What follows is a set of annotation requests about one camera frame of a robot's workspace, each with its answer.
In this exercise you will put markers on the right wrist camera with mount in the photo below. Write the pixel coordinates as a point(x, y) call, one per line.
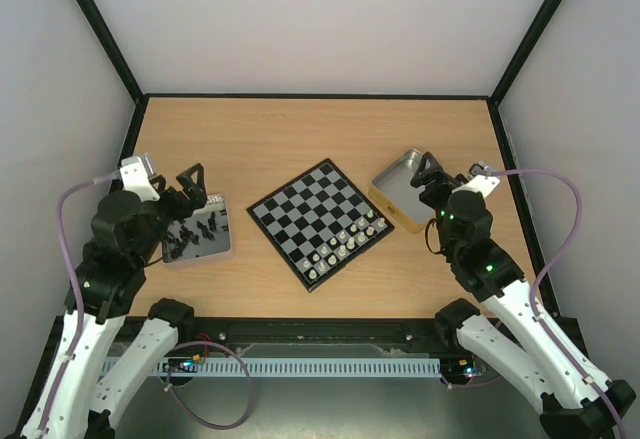
point(481, 179)

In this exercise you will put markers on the empty gold metal tin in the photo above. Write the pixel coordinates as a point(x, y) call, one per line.
point(391, 191)

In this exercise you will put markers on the pink tin with black pieces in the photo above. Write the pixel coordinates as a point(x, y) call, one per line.
point(203, 238)

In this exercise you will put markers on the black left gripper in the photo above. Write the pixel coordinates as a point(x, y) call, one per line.
point(188, 207)

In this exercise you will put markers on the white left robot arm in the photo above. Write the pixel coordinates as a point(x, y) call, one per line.
point(79, 399)

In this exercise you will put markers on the light blue slotted cable duct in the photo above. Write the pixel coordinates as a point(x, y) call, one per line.
point(312, 367)

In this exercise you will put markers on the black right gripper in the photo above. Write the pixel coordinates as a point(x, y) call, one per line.
point(435, 188)

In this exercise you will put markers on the black and silver chessboard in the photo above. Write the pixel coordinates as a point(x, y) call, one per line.
point(304, 214)

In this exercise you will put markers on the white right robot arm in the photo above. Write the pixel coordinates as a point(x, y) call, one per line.
point(572, 396)

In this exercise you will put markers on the black aluminium frame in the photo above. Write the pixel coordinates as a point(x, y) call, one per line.
point(258, 90)

